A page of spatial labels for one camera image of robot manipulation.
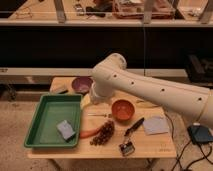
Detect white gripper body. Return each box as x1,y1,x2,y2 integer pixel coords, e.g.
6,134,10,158
80,83,111,109

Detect black handled brush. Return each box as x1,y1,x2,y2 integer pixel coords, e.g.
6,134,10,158
119,117,145,157

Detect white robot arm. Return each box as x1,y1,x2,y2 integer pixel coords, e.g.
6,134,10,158
87,53,213,129

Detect purple bowl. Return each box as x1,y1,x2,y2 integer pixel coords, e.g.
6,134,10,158
72,77,93,94

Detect small metal fork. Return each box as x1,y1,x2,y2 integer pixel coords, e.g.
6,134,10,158
87,113,112,118

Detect orange bowl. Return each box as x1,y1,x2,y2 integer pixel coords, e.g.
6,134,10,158
111,99,135,121

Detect bunch of dark grapes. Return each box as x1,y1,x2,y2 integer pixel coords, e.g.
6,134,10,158
90,120,115,145

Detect wooden table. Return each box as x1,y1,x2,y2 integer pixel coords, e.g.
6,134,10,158
27,76,178,171

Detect orange carrot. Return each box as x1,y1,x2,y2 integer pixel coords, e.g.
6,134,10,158
80,127,101,139

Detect green plastic tray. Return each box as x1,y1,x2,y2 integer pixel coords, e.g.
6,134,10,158
24,94,82,148

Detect grey blue sponge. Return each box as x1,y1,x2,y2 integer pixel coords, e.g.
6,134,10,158
57,120,75,140

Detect grey folded cloth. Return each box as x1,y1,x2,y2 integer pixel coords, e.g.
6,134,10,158
143,116,169,135

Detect black power adapter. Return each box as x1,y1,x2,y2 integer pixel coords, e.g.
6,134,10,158
187,125,213,144

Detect black cable on floor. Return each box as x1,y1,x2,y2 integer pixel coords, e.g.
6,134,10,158
164,112,213,171

